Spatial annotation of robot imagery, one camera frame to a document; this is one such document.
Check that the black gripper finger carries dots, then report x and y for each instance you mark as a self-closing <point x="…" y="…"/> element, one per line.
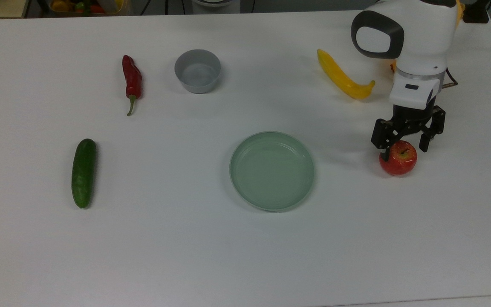
<point x="433" y="128"/>
<point x="382" y="132"/>

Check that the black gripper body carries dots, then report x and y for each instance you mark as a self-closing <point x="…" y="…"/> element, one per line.
<point x="411" y="115"/>

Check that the red apple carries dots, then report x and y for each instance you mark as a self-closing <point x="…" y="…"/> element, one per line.
<point x="399" y="162"/>

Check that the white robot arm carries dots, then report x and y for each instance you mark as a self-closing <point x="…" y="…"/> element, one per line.
<point x="420" y="38"/>

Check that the small grey bowl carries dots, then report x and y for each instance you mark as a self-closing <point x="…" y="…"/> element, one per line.
<point x="197" y="71"/>

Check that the yellow banana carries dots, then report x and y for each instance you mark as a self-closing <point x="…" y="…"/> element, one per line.
<point x="339" y="76"/>

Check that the pale green round plate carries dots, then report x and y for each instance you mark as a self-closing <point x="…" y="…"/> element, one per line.
<point x="272" y="171"/>

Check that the orange plush duck toy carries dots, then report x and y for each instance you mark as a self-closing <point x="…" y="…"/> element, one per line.
<point x="461" y="9"/>

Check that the black stand base block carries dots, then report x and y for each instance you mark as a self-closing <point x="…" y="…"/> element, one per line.
<point x="475" y="13"/>

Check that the red chili pepper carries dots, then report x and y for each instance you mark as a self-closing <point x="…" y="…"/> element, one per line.
<point x="132" y="79"/>

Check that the clear plastic toy container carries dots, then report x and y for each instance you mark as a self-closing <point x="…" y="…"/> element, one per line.
<point x="109" y="6"/>

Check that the green cucumber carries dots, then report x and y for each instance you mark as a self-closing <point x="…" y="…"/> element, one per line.
<point x="83" y="172"/>

